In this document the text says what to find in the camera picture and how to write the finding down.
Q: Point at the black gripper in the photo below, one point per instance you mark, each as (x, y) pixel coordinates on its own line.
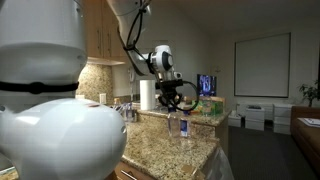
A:
(168, 89)

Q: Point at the blue-cap water bottle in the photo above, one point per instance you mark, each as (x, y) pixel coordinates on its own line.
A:
(173, 123)

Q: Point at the blue-label water bottle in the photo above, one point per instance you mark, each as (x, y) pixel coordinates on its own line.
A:
(185, 125)

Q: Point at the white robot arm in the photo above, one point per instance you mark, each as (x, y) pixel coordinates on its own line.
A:
(46, 132)

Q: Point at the clear plastic bin bag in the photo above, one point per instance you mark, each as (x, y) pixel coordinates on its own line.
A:
(217, 167)

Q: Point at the wooden counter drawer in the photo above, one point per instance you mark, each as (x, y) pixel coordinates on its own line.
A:
(127, 172)

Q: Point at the white paper towel roll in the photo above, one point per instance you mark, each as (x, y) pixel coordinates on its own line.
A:
(147, 94)

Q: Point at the bright monitor screen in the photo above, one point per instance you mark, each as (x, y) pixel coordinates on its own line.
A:
(206, 85)

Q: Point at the green tissue box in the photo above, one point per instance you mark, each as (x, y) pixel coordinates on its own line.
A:
(217, 107)

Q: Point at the water bottle on upper ledge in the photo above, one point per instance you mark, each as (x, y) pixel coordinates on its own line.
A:
(207, 105)

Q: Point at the white projector screen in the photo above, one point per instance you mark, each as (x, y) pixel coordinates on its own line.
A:
(262, 66)

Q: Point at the potted plant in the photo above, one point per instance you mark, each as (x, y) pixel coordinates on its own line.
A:
(310, 92)

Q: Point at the brown wooden desk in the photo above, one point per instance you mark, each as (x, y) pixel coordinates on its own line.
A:
(307, 137)

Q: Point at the wooden wall cabinet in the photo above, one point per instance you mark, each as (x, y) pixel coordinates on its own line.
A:
(103, 43)

